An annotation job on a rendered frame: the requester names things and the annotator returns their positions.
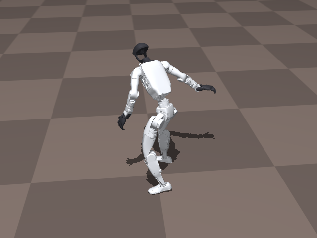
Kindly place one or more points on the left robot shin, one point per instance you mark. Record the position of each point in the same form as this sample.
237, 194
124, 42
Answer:
154, 168

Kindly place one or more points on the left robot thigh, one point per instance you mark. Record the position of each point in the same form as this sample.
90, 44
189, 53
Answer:
150, 133

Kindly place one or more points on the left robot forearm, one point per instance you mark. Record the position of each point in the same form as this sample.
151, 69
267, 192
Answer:
130, 105

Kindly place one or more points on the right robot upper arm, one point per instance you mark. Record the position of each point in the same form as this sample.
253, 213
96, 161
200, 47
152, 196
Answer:
173, 71

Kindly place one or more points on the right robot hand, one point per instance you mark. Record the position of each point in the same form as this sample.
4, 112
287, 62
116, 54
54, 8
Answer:
206, 87

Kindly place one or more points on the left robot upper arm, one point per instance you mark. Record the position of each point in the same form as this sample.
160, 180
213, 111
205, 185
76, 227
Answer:
135, 74

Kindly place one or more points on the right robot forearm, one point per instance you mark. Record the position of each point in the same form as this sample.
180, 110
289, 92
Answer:
191, 83

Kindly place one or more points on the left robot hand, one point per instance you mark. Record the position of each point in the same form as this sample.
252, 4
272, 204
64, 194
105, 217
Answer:
122, 120

